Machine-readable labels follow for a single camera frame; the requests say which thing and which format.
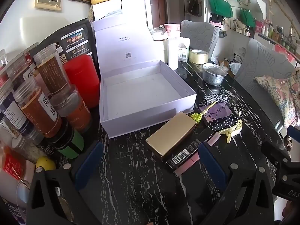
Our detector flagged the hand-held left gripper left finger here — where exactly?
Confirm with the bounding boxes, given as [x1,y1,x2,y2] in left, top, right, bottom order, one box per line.
[28,141,105,225]

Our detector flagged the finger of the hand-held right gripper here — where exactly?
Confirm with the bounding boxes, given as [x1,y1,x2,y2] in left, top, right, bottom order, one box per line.
[261,141,292,177]
[287,125,300,144]

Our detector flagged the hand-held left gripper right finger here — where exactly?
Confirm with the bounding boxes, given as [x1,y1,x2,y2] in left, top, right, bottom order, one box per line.
[198,142,275,225]

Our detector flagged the pink lipstick tube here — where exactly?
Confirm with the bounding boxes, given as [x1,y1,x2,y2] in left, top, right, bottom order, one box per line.
[173,131,222,175]

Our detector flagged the yellow hair claw clip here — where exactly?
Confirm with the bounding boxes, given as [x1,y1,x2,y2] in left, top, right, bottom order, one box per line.
[219,118,243,144]

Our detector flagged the black polka dot scrunchie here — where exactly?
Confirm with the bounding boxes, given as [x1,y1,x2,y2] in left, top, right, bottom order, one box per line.
[206,112,242,132]

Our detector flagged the purple card box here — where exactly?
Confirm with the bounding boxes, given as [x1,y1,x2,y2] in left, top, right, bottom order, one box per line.
[199,102,232,122]

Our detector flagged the gold rectangular box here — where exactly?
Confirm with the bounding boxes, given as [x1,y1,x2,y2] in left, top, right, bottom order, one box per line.
[145,112,197,162]

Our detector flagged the black white gingham scrunchie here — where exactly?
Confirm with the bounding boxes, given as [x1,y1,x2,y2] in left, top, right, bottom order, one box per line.
[199,92,229,106]

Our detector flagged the white gift box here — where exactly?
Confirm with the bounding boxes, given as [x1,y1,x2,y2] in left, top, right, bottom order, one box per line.
[91,19,197,139]

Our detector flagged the dark jar green label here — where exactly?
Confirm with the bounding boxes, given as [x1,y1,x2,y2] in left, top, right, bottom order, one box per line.
[47,119,85,160]

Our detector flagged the black barcode lipstick box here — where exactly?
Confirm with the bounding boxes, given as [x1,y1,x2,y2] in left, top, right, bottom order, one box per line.
[165,139,204,171]

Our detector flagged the floral cushion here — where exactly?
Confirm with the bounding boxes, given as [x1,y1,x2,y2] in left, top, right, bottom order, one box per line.
[254,69,300,127]

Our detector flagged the yellow lemon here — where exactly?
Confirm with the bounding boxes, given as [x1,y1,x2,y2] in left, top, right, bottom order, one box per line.
[36,156,56,170]

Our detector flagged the short orange spice jar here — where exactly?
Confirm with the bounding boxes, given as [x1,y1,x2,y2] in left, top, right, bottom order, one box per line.
[50,84,92,133]

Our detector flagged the grey leaf pattern chair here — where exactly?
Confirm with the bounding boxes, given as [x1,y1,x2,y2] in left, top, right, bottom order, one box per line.
[180,20,221,54]
[234,39,300,132]

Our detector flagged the jar red label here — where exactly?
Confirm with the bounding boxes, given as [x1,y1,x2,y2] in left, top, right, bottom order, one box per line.
[0,145,35,207]

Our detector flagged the red canister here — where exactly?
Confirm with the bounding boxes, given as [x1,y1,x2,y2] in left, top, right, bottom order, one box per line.
[63,54,100,108]

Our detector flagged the metal bowl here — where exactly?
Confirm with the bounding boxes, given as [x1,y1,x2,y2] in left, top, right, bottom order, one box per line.
[202,62,228,86]

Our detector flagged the jar dark blue label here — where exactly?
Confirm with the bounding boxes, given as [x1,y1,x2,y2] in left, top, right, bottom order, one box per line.
[0,80,31,136]

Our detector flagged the plastic bags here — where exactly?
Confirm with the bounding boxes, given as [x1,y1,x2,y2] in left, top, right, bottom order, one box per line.
[218,52,244,75]

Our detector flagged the tall jar brown label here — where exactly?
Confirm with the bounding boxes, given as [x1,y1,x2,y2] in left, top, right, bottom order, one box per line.
[34,44,72,96]

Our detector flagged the row of bottles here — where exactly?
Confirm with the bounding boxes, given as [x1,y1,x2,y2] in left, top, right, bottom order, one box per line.
[255,20,300,54]

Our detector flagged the beige tape roll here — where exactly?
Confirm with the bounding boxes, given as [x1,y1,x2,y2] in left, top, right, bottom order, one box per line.
[189,49,209,64]

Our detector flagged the small white carton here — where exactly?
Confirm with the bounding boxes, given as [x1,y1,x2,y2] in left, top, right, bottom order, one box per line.
[178,37,191,62]

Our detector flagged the white cylinder bottle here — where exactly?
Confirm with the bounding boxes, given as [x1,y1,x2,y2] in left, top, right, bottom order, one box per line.
[167,37,180,70]

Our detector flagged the black printed pouch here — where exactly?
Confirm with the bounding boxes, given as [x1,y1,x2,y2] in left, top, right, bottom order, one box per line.
[29,18,99,68]

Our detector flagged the white appliance clear lid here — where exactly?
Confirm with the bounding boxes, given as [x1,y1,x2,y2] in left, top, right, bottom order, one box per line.
[150,27,169,64]

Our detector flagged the pink cup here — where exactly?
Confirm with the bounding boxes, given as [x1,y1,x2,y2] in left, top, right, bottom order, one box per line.
[163,23,181,38]

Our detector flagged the hanging dark bags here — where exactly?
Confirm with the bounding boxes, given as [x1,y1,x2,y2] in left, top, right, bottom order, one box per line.
[186,0,203,17]

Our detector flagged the brown door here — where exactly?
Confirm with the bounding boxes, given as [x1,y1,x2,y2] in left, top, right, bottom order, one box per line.
[141,0,168,29]

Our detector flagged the black power cable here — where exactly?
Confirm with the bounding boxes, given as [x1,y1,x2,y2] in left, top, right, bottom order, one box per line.
[121,0,144,12]

